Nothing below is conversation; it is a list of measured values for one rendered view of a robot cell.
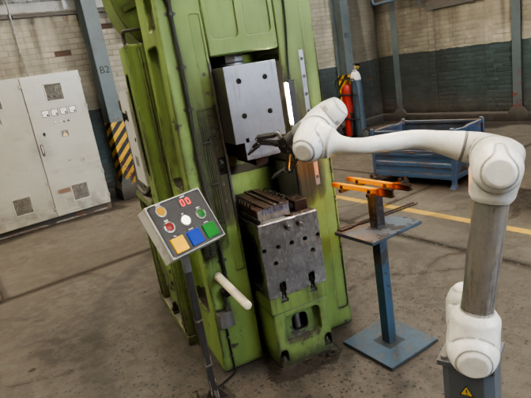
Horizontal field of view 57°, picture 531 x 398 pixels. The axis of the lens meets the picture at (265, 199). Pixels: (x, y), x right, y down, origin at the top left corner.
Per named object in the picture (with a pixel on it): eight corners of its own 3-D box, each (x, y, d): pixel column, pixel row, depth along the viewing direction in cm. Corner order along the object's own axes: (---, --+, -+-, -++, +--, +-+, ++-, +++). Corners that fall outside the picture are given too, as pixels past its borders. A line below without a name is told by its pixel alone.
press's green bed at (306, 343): (335, 348, 300) (325, 279, 288) (282, 371, 287) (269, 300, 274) (294, 313, 350) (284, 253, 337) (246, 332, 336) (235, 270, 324)
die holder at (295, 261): (326, 279, 288) (317, 208, 276) (269, 301, 274) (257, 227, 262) (284, 253, 338) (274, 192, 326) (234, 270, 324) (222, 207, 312)
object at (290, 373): (359, 360, 285) (359, 358, 285) (271, 399, 264) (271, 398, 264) (324, 332, 321) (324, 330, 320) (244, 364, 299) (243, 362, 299)
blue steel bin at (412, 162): (488, 172, 613) (486, 115, 594) (456, 190, 565) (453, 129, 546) (406, 167, 703) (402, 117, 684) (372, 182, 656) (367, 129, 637)
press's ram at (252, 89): (299, 130, 269) (289, 56, 258) (235, 144, 255) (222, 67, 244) (268, 126, 307) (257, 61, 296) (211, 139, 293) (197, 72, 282)
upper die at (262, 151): (280, 152, 267) (277, 135, 264) (247, 160, 259) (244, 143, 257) (250, 146, 304) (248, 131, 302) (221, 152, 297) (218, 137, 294)
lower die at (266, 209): (290, 213, 276) (288, 199, 274) (257, 223, 269) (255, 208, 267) (260, 200, 314) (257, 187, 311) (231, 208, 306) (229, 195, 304)
